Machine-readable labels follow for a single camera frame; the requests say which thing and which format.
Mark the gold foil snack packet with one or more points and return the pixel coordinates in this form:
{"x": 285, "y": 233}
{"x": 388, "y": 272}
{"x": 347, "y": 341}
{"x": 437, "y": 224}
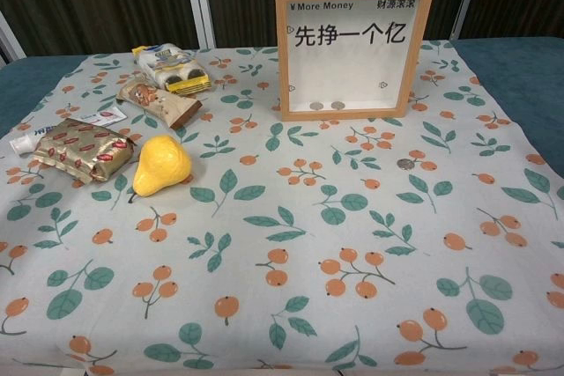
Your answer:
{"x": 83, "y": 149}

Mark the yellow toy pear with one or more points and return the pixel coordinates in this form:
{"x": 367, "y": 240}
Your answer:
{"x": 161, "y": 164}

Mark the teal table cover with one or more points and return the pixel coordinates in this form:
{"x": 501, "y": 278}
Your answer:
{"x": 506, "y": 68}

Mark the brown snack bar wrapper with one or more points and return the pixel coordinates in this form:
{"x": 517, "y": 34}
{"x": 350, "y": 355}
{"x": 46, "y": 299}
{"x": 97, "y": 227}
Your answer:
{"x": 163, "y": 105}

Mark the white yellow cookie pack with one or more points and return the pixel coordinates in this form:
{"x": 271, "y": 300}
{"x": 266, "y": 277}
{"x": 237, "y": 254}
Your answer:
{"x": 172, "y": 68}

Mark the white toothpaste tube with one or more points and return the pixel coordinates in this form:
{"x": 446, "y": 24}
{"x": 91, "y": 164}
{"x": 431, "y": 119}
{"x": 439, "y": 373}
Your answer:
{"x": 106, "y": 117}

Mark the floral orange-berry tablecloth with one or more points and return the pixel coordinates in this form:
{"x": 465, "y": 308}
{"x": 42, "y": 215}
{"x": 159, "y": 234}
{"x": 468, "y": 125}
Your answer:
{"x": 282, "y": 226}

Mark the wooden frame money box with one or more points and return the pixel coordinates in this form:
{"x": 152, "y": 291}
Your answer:
{"x": 352, "y": 63}

